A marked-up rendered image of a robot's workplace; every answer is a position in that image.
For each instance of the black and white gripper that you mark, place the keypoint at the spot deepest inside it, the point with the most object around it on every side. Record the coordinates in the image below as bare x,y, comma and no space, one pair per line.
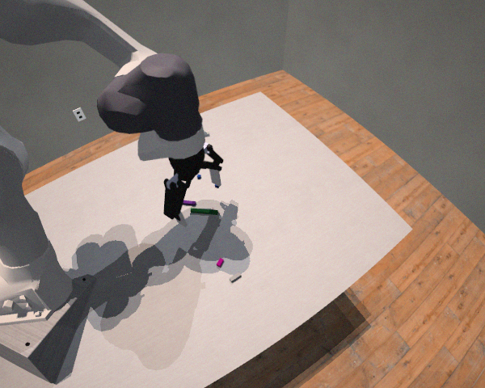
173,191

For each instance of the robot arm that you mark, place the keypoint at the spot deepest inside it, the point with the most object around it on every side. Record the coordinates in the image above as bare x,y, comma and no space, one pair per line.
157,92

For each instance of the green rod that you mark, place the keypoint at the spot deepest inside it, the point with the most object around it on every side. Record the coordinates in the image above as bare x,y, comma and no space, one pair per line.
204,211

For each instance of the grey rod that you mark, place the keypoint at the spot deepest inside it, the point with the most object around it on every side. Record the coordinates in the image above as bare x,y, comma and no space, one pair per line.
235,277

